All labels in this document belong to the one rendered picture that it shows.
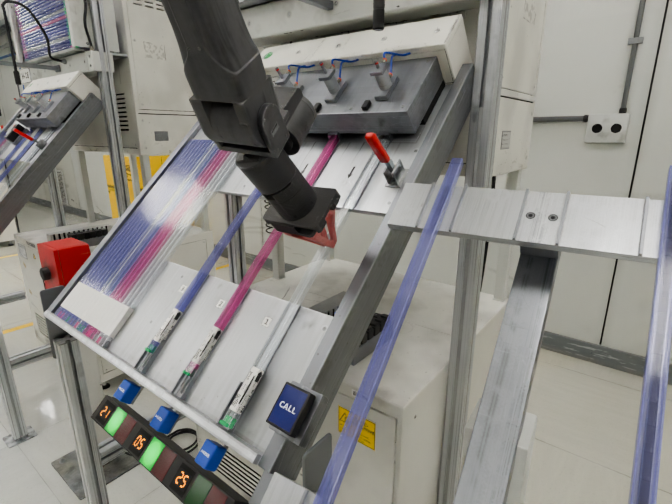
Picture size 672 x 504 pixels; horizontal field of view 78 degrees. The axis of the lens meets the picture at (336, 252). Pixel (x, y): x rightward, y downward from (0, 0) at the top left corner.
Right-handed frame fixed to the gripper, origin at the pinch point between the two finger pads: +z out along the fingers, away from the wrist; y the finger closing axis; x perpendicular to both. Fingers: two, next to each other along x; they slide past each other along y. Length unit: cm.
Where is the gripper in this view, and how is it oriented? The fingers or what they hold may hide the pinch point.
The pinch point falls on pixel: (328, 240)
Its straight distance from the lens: 63.7
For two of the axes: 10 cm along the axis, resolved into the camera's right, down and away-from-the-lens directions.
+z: 4.3, 5.3, 7.3
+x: -4.3, 8.3, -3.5
